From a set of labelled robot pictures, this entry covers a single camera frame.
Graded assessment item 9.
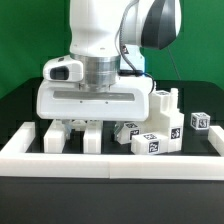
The white U-shaped fence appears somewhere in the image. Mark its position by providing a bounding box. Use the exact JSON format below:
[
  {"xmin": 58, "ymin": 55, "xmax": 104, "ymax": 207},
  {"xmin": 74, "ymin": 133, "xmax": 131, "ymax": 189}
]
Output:
[{"xmin": 0, "ymin": 122, "xmax": 224, "ymax": 181}]

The white chair seat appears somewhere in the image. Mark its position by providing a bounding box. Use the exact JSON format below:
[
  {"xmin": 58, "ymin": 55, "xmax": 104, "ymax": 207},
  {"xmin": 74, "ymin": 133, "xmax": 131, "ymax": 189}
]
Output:
[{"xmin": 146, "ymin": 88, "xmax": 184, "ymax": 153}]

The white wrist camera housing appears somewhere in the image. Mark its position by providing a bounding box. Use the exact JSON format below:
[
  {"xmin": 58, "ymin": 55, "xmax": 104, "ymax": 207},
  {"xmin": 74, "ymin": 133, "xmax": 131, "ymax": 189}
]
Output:
[{"xmin": 43, "ymin": 55, "xmax": 84, "ymax": 82}]

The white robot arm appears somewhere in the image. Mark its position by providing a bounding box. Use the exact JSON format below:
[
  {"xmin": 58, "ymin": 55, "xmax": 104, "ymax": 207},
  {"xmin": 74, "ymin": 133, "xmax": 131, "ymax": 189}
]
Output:
[{"xmin": 37, "ymin": 0, "xmax": 181, "ymax": 122}]

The white chair back frame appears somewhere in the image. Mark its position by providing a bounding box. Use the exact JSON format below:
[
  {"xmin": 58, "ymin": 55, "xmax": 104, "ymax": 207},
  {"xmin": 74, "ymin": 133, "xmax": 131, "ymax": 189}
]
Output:
[{"xmin": 44, "ymin": 120, "xmax": 103, "ymax": 154}]

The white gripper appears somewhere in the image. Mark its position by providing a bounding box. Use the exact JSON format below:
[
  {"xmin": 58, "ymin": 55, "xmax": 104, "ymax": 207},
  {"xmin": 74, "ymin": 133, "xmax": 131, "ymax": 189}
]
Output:
[{"xmin": 37, "ymin": 78, "xmax": 150, "ymax": 140}]

